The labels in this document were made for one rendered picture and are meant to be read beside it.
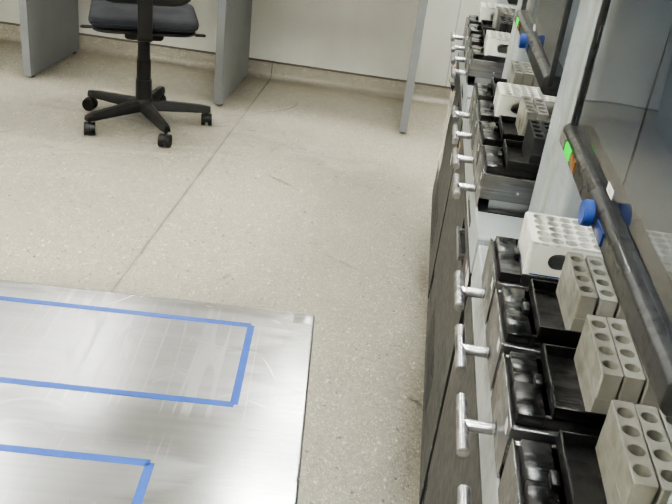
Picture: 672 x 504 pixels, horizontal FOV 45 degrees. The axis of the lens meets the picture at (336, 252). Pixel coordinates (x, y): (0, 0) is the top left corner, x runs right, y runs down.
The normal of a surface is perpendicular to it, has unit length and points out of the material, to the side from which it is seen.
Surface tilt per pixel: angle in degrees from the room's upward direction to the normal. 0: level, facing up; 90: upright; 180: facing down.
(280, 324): 0
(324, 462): 0
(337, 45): 90
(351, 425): 0
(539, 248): 90
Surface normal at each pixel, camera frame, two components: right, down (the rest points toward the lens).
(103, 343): 0.11, -0.88
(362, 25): -0.12, 0.45
